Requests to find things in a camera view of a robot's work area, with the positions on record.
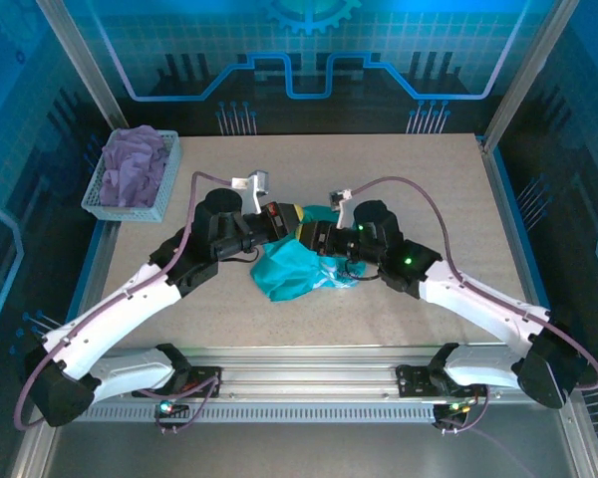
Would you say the teal printed t-shirt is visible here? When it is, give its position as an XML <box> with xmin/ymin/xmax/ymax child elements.
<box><xmin>250</xmin><ymin>203</ymin><xmax>368</xmax><ymax>304</ymax></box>

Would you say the white perforated plastic basket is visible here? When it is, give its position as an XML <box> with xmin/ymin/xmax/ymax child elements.
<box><xmin>81</xmin><ymin>128</ymin><xmax>184</xmax><ymax>224</ymax></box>

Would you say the crumpled purple cloth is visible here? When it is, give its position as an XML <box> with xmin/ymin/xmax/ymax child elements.
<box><xmin>99</xmin><ymin>124</ymin><xmax>170</xmax><ymax>208</ymax></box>

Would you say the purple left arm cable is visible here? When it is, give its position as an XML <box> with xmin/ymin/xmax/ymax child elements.
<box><xmin>13</xmin><ymin>171</ymin><xmax>253</xmax><ymax>432</ymax></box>

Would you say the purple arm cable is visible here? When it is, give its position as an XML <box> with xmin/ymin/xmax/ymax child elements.
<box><xmin>351</xmin><ymin>176</ymin><xmax>598</xmax><ymax>392</ymax></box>
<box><xmin>13</xmin><ymin>171</ymin><xmax>253</xmax><ymax>432</ymax></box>

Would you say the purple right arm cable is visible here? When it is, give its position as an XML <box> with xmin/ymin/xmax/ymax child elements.
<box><xmin>351</xmin><ymin>176</ymin><xmax>598</xmax><ymax>392</ymax></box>

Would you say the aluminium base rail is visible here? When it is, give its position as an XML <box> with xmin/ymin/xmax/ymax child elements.
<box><xmin>173</xmin><ymin>346</ymin><xmax>457</xmax><ymax>400</ymax></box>

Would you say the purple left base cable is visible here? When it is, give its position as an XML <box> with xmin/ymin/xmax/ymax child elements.
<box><xmin>142</xmin><ymin>371</ymin><xmax>224</xmax><ymax>435</ymax></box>

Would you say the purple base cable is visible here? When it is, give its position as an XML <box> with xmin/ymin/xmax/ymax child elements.
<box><xmin>434</xmin><ymin>375</ymin><xmax>493</xmax><ymax>439</ymax></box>
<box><xmin>142</xmin><ymin>371</ymin><xmax>224</xmax><ymax>435</ymax></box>

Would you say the slotted grey cable duct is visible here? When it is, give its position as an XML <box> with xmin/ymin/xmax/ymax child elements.
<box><xmin>74</xmin><ymin>401</ymin><xmax>440</xmax><ymax>425</ymax></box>

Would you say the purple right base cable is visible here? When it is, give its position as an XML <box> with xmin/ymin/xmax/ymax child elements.
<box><xmin>434</xmin><ymin>375</ymin><xmax>493</xmax><ymax>439</ymax></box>

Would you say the aluminium frame post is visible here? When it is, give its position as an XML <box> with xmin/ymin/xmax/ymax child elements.
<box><xmin>34</xmin><ymin>0</ymin><xmax>131</xmax><ymax>131</ymax></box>
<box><xmin>481</xmin><ymin>0</ymin><xmax>580</xmax><ymax>141</ymax></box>

